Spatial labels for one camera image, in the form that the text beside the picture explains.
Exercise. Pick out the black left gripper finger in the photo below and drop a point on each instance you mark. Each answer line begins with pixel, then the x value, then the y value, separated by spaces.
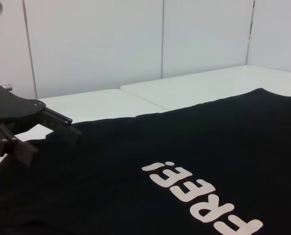
pixel 59 124
pixel 23 151

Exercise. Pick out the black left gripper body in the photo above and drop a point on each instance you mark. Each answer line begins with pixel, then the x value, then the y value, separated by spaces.
pixel 6 107

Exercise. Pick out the black FREE print shirt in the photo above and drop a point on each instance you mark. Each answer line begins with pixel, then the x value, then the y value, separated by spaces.
pixel 160 147

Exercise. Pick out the silver knob on left gripper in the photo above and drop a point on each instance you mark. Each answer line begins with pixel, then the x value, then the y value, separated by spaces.
pixel 7 86

